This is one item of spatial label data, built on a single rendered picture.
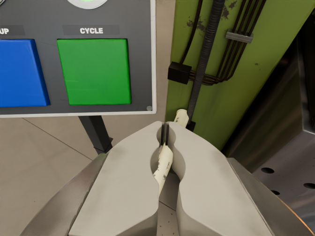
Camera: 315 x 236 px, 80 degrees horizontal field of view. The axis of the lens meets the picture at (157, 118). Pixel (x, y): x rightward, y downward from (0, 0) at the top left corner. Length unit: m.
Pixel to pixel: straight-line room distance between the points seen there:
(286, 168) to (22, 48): 0.47
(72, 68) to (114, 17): 0.07
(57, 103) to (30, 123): 1.40
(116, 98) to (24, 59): 0.10
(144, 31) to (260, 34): 0.31
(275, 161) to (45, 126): 1.44
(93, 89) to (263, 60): 0.40
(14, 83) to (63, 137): 1.22
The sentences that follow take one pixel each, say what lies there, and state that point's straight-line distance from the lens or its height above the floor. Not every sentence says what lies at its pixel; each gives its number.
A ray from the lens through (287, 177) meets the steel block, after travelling 0.50.
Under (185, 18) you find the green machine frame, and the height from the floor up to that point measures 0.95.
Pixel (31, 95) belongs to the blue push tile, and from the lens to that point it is 0.27.
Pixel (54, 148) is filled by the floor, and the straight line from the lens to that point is 1.46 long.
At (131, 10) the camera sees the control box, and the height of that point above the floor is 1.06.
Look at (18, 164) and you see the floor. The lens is 1.51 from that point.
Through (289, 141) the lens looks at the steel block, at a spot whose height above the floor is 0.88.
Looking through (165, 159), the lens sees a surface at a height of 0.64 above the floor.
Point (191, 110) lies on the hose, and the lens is 0.64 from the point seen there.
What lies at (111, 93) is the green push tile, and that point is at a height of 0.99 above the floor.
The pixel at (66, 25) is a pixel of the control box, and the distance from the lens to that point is 0.24.
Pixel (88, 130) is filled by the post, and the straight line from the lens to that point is 0.55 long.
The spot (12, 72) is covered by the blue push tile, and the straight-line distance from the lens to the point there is 0.27.
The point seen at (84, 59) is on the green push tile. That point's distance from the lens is 0.23.
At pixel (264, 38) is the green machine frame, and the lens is 0.49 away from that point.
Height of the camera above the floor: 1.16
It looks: 54 degrees down
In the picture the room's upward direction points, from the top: 2 degrees clockwise
